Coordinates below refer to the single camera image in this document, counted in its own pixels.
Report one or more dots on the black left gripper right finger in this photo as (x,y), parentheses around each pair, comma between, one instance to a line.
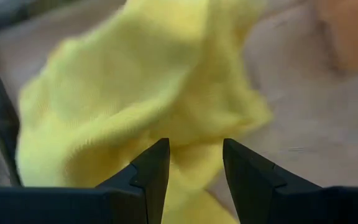
(259,199)

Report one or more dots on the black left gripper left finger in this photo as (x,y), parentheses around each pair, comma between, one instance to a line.
(135,199)

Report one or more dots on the yellow microfiber towel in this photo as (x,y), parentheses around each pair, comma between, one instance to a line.
(120,77)

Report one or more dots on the orange microfiber towel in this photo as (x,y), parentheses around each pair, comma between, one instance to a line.
(353,31)

